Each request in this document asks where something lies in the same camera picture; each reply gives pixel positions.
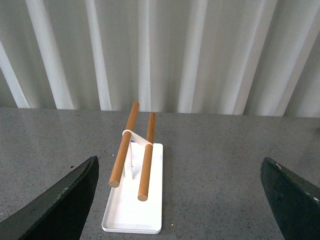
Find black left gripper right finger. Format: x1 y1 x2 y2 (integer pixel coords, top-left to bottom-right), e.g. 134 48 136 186
260 157 320 240

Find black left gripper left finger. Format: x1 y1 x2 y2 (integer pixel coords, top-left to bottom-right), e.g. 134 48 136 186
0 156 99 240

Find white towel rack wooden bars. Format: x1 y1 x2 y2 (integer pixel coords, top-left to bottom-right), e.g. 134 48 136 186
101 102 163 234

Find white pleated curtain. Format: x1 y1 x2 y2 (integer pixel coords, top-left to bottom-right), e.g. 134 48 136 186
0 0 320 117

